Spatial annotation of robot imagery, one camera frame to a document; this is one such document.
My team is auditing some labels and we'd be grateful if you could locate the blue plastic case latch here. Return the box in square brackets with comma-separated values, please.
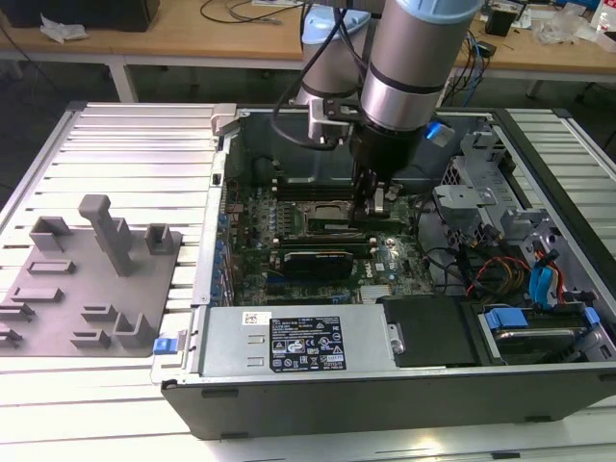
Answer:
[151, 336, 180, 357]

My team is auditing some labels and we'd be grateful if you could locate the black plastic bay cover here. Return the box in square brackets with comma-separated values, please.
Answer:
[376, 295, 483, 371]

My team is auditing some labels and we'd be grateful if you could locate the red white carton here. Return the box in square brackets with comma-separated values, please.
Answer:
[596, 0, 616, 36]

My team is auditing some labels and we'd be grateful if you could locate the wooden desk white frame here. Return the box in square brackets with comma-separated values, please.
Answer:
[0, 0, 616, 105]

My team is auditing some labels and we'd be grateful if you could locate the small black box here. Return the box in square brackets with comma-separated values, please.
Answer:
[484, 6, 519, 36]

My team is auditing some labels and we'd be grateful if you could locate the white clip RAM slot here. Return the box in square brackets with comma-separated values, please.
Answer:
[273, 172, 355, 184]
[273, 185, 355, 195]

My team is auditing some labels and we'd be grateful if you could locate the coloured power wire bundle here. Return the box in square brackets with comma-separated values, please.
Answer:
[474, 257, 531, 300]

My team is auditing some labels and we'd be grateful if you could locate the black clip RAM slot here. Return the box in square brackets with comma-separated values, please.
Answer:
[280, 232, 374, 243]
[273, 179, 355, 190]
[273, 191, 355, 201]

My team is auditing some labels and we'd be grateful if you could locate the CPU socket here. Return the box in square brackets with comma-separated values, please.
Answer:
[294, 200, 351, 223]

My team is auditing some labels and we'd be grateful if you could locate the black graphics card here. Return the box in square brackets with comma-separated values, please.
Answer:
[281, 248, 356, 284]

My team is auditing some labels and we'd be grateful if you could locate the silver power supply unit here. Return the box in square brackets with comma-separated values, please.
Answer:
[198, 304, 401, 377]

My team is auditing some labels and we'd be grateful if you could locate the large black box device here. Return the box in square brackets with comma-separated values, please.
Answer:
[7, 0, 161, 33]

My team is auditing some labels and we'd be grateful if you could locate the green RAM stick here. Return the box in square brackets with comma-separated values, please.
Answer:
[282, 239, 373, 256]
[307, 218, 401, 234]

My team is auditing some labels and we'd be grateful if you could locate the silver metal drive cage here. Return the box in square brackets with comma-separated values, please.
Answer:
[431, 128, 570, 270]

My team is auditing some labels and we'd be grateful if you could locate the green motherboard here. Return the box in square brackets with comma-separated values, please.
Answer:
[223, 182, 449, 308]

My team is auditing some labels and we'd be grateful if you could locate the crumpled white plastic wrap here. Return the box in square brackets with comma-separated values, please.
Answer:
[39, 13, 89, 45]

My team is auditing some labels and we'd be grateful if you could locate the clear plastic bag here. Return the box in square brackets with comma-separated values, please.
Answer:
[537, 8, 584, 48]

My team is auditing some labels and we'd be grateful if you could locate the open black PC case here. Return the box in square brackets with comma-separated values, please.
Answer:
[148, 103, 616, 442]

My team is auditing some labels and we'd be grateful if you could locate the silver finned chipset heatsink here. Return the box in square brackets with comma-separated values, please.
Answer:
[359, 285, 392, 305]

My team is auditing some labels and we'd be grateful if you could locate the hard disk in blue carrier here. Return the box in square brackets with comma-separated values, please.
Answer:
[478, 300, 601, 368]

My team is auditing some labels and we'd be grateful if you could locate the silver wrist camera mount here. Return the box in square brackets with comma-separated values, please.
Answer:
[307, 97, 362, 148]

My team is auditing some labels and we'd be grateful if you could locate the blue flat data cable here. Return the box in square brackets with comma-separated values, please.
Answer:
[528, 245, 559, 312]

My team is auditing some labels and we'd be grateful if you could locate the grey parts rack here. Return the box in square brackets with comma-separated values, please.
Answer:
[0, 193, 187, 360]

